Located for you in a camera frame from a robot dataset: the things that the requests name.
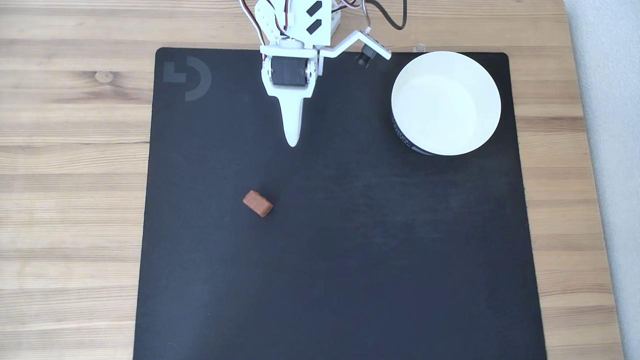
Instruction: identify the brown toy block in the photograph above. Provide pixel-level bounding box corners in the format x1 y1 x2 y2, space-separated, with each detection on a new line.
242 189 274 218

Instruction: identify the black desk mat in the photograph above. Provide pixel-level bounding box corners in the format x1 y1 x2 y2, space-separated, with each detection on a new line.
132 47 548 360

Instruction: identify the white bowl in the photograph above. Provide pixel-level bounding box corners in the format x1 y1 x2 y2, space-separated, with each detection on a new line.
390 50 502 157

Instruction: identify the red white black servo wire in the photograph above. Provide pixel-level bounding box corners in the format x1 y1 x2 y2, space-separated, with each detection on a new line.
239 0 267 48
331 0 372 27

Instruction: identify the gripper camera on white bracket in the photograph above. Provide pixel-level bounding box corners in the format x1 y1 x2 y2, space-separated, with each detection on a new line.
320 28 393 69

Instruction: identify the thick black camera cable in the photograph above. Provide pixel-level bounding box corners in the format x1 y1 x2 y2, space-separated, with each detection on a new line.
370 0 407 31

